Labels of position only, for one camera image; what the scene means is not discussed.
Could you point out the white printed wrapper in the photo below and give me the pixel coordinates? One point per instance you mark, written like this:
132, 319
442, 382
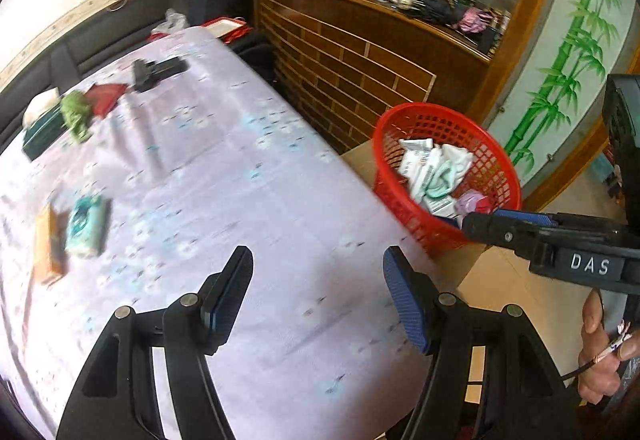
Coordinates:
415, 160

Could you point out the wooden brick pattern counter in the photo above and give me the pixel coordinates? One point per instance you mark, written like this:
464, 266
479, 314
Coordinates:
360, 50

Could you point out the dark green tissue box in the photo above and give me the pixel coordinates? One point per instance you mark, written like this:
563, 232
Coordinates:
42, 132

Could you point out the small white green box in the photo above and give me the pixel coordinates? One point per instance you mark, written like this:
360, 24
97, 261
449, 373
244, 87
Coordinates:
442, 207

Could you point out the teal wet wipes packet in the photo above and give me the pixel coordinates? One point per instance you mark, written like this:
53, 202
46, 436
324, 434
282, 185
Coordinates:
87, 225

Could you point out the black plastic bag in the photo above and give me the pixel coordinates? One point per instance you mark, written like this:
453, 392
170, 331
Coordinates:
255, 55

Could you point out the black hand tool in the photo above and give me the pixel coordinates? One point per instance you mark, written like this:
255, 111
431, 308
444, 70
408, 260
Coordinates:
157, 72

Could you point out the person's right hand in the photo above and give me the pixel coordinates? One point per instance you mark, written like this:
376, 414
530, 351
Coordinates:
600, 360

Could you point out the green cloth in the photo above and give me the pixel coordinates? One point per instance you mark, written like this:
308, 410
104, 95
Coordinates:
76, 117

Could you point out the black leather sofa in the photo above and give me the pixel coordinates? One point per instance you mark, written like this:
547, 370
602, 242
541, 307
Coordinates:
100, 35

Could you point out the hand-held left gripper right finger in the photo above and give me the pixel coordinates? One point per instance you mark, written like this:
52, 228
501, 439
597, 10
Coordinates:
406, 302

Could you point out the clear plastic bag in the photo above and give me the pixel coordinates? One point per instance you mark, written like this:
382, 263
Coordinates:
470, 202
172, 22

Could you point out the orange cardboard box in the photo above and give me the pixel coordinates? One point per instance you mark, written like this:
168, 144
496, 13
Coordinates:
47, 245

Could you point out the pink cloth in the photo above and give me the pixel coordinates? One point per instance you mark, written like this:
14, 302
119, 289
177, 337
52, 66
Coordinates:
470, 20

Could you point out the red plastic mesh basket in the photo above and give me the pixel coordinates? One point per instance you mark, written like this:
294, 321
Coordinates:
395, 170

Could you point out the red framed tray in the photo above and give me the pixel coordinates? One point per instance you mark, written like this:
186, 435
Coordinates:
225, 29

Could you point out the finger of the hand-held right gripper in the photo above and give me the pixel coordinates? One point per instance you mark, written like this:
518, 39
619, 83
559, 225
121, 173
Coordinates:
535, 219
495, 232

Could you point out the red flat packet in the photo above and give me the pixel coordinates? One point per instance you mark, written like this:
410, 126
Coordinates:
106, 99

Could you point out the floral lilac tablecloth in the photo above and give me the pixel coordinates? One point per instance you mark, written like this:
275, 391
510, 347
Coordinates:
225, 180

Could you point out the white teal crumpled packet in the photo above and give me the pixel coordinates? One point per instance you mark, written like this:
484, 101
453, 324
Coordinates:
445, 172

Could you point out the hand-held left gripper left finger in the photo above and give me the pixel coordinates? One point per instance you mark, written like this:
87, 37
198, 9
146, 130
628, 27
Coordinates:
227, 300

